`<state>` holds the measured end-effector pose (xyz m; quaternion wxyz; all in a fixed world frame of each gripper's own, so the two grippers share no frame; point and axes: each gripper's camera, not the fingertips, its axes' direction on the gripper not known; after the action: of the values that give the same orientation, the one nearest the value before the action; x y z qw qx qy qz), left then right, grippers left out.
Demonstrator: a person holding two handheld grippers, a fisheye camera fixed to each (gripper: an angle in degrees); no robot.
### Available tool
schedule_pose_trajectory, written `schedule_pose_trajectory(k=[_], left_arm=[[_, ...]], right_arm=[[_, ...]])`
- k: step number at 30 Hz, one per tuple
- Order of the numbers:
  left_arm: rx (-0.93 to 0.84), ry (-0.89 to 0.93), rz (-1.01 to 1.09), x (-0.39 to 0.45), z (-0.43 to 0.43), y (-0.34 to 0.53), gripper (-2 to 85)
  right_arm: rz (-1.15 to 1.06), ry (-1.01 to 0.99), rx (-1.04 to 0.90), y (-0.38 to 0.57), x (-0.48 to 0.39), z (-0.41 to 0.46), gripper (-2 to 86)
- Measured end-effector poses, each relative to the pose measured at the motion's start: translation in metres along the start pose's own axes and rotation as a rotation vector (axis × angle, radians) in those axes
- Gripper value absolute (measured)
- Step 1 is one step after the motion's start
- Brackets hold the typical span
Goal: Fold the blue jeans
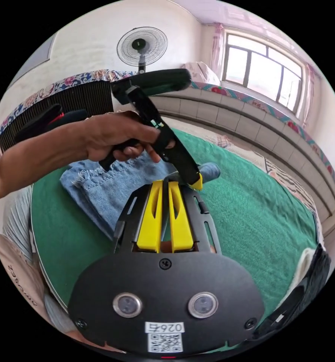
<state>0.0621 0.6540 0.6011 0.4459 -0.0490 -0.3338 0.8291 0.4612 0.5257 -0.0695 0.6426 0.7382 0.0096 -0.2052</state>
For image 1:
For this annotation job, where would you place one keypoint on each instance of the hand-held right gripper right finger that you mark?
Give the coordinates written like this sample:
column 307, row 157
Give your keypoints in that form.
column 180, row 223

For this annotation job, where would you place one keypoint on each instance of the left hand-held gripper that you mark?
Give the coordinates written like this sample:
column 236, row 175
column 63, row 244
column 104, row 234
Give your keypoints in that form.
column 167, row 141

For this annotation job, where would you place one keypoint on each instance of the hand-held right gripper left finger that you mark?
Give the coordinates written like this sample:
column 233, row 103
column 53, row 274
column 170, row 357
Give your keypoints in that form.
column 149, row 223

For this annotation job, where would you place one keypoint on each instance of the blue jeans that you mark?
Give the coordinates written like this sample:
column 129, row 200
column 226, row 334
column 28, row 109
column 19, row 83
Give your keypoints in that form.
column 105, row 192

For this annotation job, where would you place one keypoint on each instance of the person's left forearm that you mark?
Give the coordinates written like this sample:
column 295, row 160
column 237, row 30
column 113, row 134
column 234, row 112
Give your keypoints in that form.
column 37, row 161

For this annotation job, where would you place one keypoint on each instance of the person's left hand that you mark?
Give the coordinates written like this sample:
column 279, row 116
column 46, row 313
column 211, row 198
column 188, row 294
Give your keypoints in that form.
column 111, row 133

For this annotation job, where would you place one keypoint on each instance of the bed with green mat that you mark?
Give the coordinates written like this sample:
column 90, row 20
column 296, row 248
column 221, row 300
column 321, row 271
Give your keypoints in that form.
column 255, row 215

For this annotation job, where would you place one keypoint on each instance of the patterned sill cloth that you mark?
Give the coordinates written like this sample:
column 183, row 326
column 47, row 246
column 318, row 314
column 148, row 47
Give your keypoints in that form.
column 255, row 102

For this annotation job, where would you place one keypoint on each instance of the folded pink quilt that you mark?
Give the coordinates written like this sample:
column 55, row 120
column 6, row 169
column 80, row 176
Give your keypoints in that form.
column 202, row 74

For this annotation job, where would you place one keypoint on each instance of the window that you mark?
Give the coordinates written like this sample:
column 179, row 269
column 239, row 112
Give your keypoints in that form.
column 265, row 68

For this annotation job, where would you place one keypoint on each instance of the pink curtain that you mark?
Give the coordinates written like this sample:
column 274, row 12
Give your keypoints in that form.
column 218, row 48
column 309, row 93

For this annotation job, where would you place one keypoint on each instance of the person's body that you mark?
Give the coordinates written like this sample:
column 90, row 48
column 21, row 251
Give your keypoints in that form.
column 14, row 254

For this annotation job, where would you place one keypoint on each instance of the black jacket with fleece lining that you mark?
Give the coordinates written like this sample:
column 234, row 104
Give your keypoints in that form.
column 306, row 288

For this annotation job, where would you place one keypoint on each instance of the ribbed cupboard with floral cloth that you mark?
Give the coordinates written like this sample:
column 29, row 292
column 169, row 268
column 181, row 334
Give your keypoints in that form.
column 79, row 96

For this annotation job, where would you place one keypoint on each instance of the black standing fan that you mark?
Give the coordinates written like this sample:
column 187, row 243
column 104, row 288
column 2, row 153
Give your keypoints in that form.
column 142, row 46

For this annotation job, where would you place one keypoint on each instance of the black garment with red trim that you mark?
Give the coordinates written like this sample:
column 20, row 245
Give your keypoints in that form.
column 40, row 121

